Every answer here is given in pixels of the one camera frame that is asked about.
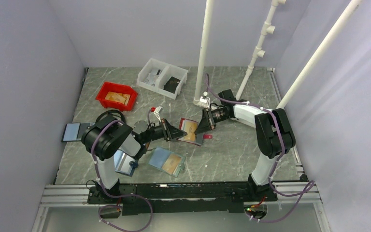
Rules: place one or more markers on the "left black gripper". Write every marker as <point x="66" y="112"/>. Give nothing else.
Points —
<point x="173" y="132"/>

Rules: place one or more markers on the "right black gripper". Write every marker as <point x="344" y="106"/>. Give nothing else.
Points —
<point x="206" y="123"/>

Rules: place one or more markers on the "red card holder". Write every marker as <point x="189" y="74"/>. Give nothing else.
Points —
<point x="200" y="137"/>

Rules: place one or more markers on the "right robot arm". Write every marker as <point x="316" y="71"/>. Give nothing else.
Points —
<point x="275" y="136"/>

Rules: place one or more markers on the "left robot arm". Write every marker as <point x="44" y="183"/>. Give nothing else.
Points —
<point x="109" y="135"/>

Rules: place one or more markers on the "black cards in bin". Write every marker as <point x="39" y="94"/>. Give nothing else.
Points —
<point x="172" y="84"/>

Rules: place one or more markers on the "gold cards in red bin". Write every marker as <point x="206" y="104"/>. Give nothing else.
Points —
<point x="120" y="98"/>

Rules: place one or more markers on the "white divided plastic bin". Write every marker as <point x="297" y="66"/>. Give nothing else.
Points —
<point x="168" y="70"/>

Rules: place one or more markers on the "red plastic bin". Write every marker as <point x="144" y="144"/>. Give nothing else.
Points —
<point x="109" y="86"/>

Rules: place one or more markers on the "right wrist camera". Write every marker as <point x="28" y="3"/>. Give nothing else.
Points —
<point x="204" y="99"/>

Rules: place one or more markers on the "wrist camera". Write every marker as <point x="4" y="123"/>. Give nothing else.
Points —
<point x="156" y="110"/>
<point x="204" y="99"/>

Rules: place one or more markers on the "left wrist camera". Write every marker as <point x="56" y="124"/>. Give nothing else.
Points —
<point x="156" y="110"/>

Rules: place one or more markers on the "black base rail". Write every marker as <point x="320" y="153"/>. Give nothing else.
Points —
<point x="137" y="199"/>

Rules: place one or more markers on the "aluminium frame rail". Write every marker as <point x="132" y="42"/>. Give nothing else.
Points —
<point x="77" y="196"/>

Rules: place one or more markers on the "white pvc pipe frame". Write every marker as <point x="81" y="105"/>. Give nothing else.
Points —
<point x="269" y="28"/>

